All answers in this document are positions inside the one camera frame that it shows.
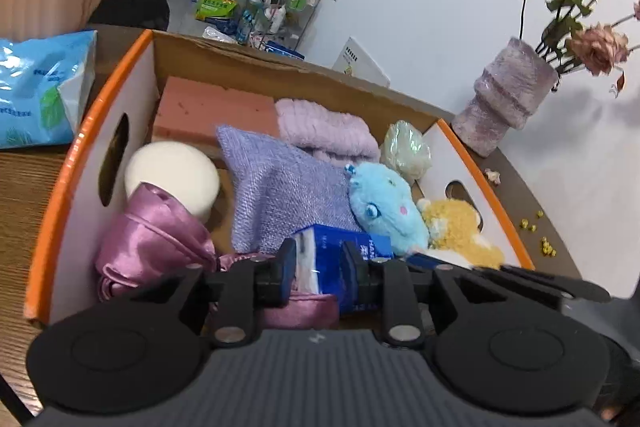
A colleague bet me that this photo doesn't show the wire storage cart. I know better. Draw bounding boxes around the wire storage cart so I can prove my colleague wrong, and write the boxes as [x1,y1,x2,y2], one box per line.
[248,0,321,58]

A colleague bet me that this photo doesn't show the white round sponge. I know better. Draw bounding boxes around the white round sponge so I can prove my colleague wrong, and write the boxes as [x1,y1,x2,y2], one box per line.
[124,141,220,223]

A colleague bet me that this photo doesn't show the white yellow plush sheep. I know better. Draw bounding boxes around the white yellow plush sheep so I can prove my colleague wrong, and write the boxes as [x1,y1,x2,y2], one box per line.
[416,198,506,269]

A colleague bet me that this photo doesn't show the purple knitted pouch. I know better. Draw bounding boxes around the purple knitted pouch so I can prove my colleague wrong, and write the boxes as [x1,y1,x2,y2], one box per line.
[217,124,360,254]

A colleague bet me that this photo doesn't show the blue pocket tissue pack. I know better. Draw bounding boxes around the blue pocket tissue pack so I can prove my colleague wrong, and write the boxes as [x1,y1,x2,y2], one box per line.
[292,225,394,313]

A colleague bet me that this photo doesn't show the yellow petals on table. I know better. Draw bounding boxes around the yellow petals on table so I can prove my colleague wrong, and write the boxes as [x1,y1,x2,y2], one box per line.
[518,209,558,258]

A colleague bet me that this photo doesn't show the red cardboard box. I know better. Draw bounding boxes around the red cardboard box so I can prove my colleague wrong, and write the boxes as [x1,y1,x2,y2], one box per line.
[23,27,533,325]

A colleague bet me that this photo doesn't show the pink sponge block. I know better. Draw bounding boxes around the pink sponge block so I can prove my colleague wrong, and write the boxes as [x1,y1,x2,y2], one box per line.
[152,77,280,145]

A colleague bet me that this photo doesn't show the iridescent plastic bag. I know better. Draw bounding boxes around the iridescent plastic bag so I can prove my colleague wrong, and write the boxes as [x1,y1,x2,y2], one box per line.
[381,120,432,184]

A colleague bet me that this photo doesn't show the pink textured vase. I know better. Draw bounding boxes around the pink textured vase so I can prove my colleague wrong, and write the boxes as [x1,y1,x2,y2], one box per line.
[451,38,559,157]

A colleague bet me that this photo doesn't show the pink satin scrunchie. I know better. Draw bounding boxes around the pink satin scrunchie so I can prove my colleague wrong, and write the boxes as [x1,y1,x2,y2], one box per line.
[94,183,340,329]

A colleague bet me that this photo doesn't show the lilac fluffy headband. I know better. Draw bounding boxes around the lilac fluffy headband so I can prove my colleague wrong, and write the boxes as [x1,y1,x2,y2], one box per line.
[274,98,381,167]

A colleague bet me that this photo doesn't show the blue plush toy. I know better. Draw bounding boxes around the blue plush toy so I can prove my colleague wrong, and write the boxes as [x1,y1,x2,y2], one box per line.
[345,162,430,258]

